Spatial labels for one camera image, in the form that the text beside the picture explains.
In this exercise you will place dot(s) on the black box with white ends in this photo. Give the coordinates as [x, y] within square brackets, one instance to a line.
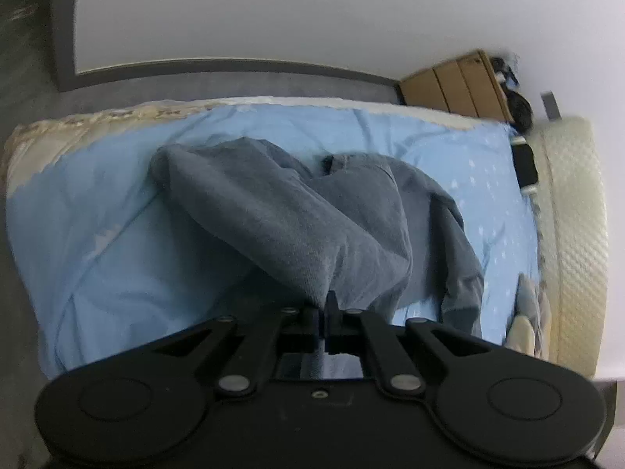
[525, 163]

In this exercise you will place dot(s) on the black bag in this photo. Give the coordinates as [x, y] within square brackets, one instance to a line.
[520, 107]

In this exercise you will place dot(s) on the wooden cabinet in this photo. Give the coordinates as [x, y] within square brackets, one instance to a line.
[454, 83]

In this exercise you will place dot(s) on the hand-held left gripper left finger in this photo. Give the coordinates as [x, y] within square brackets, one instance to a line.
[311, 321]

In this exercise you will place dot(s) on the light blue bed sheet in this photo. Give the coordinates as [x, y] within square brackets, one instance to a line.
[122, 205]

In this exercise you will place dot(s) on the grey and cream pillow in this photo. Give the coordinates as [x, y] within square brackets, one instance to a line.
[528, 303]

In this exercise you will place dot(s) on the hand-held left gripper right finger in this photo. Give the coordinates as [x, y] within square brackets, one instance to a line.
[334, 321]

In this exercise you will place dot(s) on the cream quilted headboard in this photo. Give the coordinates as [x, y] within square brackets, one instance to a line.
[576, 229]

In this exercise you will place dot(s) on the cream patterned mattress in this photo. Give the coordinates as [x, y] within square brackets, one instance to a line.
[73, 126]

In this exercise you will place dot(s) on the grey skirting board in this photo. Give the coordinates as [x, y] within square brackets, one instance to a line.
[63, 34]

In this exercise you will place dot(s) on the grey wall fixture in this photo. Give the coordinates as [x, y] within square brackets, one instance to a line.
[550, 105]

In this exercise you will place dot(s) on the grey sweater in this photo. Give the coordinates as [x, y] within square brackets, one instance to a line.
[293, 215]

